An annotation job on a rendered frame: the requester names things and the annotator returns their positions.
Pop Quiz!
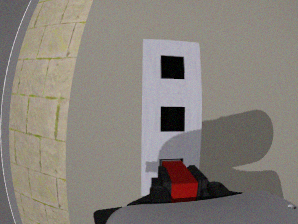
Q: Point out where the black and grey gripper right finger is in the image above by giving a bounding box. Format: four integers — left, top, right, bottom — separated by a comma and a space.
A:
187, 165, 242, 201

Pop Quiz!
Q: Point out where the white block with square holes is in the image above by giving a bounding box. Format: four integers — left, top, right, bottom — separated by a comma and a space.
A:
141, 39, 202, 196

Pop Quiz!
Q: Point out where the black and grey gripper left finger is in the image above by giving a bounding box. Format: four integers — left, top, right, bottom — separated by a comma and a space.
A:
93, 166, 172, 224

